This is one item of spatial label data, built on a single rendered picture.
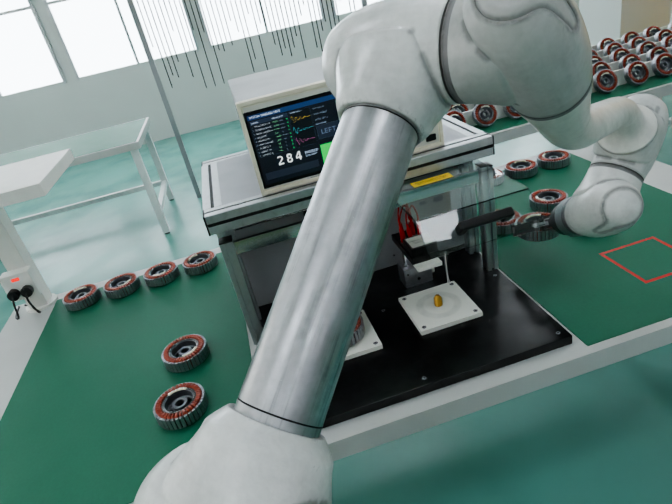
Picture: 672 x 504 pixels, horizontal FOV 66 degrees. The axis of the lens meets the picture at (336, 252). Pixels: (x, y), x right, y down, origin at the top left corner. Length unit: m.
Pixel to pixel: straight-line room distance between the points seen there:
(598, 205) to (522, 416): 1.15
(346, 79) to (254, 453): 0.43
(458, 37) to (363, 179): 0.18
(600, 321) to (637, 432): 0.86
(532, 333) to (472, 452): 0.85
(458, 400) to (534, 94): 0.63
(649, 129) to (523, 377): 0.52
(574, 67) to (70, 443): 1.17
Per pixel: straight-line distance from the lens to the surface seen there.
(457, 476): 1.89
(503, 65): 0.61
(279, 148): 1.13
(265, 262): 1.36
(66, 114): 7.68
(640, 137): 1.11
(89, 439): 1.29
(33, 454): 1.35
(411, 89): 0.63
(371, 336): 1.18
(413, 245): 1.22
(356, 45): 0.68
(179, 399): 1.21
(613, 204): 1.06
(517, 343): 1.15
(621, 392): 2.18
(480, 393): 1.08
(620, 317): 1.27
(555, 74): 0.63
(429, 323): 1.19
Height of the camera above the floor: 1.51
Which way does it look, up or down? 28 degrees down
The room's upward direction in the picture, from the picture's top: 13 degrees counter-clockwise
